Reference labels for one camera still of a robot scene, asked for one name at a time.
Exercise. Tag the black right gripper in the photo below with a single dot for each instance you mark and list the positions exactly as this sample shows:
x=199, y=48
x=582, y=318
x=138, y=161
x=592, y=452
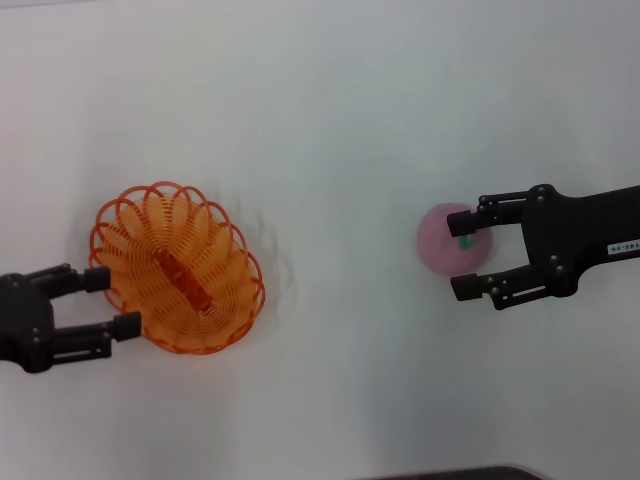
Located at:
x=575, y=230

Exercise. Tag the pink toy peach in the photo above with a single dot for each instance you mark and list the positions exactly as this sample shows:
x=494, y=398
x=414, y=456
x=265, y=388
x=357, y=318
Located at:
x=440, y=250

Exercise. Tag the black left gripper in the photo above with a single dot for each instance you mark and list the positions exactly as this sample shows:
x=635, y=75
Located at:
x=25, y=325

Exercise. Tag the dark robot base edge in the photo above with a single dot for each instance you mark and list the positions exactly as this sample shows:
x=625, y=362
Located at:
x=450, y=473

